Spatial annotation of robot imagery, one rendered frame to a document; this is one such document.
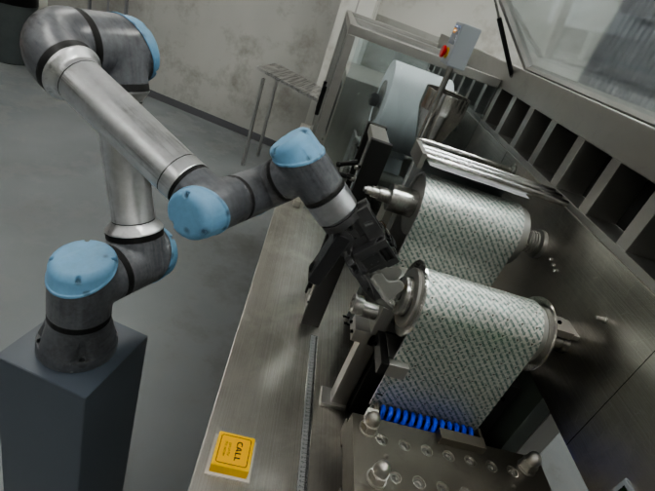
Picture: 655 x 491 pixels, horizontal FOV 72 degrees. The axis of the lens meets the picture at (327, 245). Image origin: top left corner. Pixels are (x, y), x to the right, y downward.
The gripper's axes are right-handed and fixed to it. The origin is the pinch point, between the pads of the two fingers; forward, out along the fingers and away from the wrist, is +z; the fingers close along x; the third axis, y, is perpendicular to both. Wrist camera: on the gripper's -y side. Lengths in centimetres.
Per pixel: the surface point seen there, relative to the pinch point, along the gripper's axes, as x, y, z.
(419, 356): -5.6, 1.3, 10.2
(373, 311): 2.8, -3.7, 2.9
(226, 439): -13.6, -36.7, 3.7
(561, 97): 53, 55, 3
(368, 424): -13.4, -11.6, 13.2
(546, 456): 84, 1, 193
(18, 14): 413, -260, -194
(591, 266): 7.1, 36.4, 17.8
